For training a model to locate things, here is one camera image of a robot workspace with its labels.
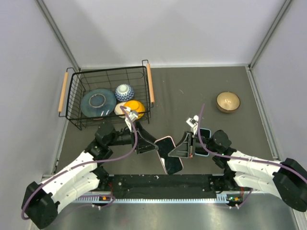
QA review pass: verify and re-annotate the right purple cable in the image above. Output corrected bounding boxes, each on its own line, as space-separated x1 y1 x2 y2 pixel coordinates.
196 103 307 209

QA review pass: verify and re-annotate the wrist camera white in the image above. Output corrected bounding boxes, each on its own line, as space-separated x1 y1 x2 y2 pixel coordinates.
186 115 199 135
125 108 139 132

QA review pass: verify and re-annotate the dark blue ceramic plate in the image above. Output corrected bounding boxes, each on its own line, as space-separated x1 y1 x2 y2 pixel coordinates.
80 88 117 118

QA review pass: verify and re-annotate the pink phone case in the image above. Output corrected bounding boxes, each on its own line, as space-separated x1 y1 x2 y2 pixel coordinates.
154 136 183 175

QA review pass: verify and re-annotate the cream white bowl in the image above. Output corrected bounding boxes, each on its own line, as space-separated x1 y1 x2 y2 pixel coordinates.
114 102 125 119

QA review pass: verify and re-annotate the white slotted cable duct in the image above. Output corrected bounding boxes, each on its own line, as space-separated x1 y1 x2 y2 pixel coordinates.
73 194 243 204

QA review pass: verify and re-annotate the right wooden basket handle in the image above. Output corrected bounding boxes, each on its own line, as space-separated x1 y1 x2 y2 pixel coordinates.
146 63 155 103

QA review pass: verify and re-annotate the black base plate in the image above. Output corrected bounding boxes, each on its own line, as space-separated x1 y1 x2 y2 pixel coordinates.
94 174 241 198

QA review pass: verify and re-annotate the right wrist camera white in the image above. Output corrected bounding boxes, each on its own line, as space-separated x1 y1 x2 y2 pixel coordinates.
186 115 199 135

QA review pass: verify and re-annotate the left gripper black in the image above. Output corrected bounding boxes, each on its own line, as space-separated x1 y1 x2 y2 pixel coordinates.
107 120 158 154

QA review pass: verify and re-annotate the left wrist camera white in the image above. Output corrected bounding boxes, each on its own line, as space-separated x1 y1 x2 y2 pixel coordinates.
125 108 139 132

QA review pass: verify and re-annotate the blue white patterned bowl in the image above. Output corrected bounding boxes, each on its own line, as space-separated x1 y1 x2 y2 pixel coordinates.
115 84 135 102

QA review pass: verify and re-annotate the black wire basket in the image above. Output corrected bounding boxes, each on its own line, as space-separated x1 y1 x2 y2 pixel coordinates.
58 59 154 130

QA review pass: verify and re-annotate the black smartphone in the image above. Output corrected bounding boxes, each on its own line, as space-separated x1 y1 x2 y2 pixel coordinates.
155 137 183 175

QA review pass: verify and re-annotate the gold brown bowl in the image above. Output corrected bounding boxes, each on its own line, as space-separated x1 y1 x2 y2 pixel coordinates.
216 92 241 114

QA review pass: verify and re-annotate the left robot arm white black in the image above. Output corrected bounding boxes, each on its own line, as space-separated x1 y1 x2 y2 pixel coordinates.
21 122 158 229

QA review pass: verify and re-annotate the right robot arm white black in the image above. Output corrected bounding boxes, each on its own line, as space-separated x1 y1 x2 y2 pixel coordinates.
167 130 307 212

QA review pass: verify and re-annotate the wooden basket handle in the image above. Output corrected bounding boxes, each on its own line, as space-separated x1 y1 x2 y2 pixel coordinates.
146 63 155 103
58 71 69 113

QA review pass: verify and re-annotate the light blue phone case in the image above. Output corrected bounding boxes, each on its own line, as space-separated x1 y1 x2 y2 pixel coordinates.
194 128 212 157

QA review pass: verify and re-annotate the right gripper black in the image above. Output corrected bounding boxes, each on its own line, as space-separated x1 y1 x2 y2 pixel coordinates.
168 131 220 158

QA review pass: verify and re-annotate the left wooden basket handle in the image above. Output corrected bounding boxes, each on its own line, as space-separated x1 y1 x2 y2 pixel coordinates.
58 71 69 113

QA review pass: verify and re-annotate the yellow bowl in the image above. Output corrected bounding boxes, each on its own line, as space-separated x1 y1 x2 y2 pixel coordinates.
124 100 145 119

